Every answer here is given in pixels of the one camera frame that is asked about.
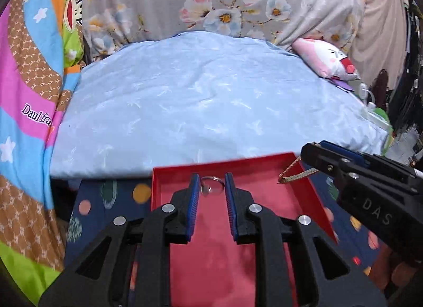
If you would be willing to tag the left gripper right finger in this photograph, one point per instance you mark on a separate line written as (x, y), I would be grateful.
(296, 262)

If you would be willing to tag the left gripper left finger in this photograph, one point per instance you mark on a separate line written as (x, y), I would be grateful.
(129, 261)

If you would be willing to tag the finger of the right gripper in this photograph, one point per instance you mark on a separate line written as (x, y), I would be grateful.
(354, 156)
(321, 159)

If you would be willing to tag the silver ring earring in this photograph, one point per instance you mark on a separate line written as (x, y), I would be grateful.
(211, 185)

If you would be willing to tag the navy planet print bedsheet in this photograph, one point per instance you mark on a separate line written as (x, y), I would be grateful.
(212, 270)

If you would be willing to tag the pink white plush toy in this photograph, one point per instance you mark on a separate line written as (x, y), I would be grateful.
(325, 59)

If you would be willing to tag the beige curtain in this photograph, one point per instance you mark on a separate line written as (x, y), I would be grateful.
(381, 41)

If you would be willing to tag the light blue pillow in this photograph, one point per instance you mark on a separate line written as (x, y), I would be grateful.
(199, 98)

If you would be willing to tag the grey floral quilt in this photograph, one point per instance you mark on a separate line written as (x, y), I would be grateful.
(108, 25)

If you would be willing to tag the colourful monkey cartoon blanket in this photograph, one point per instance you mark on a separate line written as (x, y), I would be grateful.
(41, 52)

